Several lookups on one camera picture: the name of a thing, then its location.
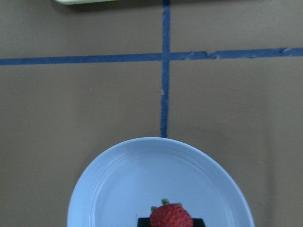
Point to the blue plate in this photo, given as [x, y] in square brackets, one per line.
[125, 181]

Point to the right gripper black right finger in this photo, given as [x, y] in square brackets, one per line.
[198, 222]

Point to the red strawberry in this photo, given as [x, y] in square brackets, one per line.
[170, 215]

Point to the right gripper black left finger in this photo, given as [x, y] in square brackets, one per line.
[143, 222]

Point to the cream bear tray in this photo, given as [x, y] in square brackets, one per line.
[75, 2]

